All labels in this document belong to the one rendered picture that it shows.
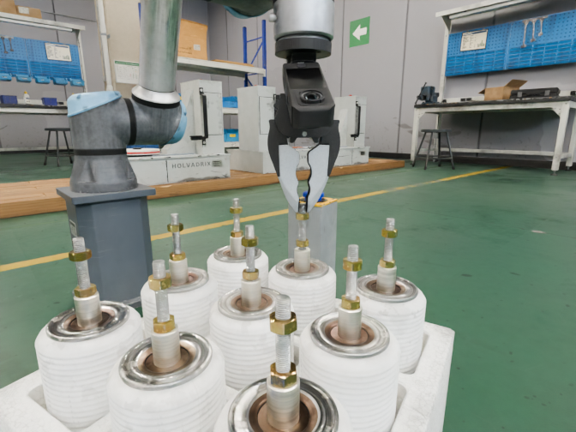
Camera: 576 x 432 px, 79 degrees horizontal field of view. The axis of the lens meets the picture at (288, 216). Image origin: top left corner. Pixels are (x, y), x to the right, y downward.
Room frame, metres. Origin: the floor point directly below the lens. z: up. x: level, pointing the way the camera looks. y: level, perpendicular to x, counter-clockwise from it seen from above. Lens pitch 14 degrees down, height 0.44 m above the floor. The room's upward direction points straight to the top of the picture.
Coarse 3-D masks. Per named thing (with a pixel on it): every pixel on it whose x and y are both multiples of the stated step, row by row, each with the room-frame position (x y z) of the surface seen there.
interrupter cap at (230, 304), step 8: (240, 288) 0.39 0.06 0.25; (264, 288) 0.40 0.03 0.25; (224, 296) 0.37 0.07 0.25; (232, 296) 0.38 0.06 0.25; (240, 296) 0.38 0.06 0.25; (264, 296) 0.38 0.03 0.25; (272, 296) 0.38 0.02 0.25; (224, 304) 0.36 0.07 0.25; (232, 304) 0.36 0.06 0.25; (240, 304) 0.36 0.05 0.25; (264, 304) 0.36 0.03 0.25; (272, 304) 0.36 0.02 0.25; (224, 312) 0.34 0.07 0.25; (232, 312) 0.34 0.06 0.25; (240, 312) 0.34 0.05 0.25; (248, 312) 0.34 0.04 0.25; (256, 312) 0.34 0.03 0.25; (264, 312) 0.34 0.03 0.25; (240, 320) 0.33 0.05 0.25; (248, 320) 0.33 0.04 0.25; (256, 320) 0.33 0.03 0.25
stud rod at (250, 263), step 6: (246, 228) 0.36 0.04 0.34; (252, 228) 0.36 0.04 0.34; (246, 234) 0.36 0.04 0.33; (252, 234) 0.36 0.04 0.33; (246, 252) 0.36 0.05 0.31; (252, 252) 0.36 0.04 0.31; (246, 258) 0.36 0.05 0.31; (252, 258) 0.36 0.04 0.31; (246, 264) 0.36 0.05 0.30; (252, 264) 0.36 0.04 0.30; (252, 270) 0.36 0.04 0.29
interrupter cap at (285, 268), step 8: (280, 264) 0.48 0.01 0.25; (288, 264) 0.48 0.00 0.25; (312, 264) 0.48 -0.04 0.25; (320, 264) 0.48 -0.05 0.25; (280, 272) 0.45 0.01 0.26; (288, 272) 0.45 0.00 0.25; (296, 272) 0.45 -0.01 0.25; (304, 272) 0.45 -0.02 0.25; (312, 272) 0.45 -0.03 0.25; (320, 272) 0.45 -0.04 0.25
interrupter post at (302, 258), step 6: (294, 252) 0.46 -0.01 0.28; (300, 252) 0.46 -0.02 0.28; (306, 252) 0.46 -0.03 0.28; (294, 258) 0.46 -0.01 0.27; (300, 258) 0.46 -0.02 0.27; (306, 258) 0.46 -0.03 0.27; (294, 264) 0.47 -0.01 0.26; (300, 264) 0.46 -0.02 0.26; (306, 264) 0.46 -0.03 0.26; (300, 270) 0.46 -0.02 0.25; (306, 270) 0.46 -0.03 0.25
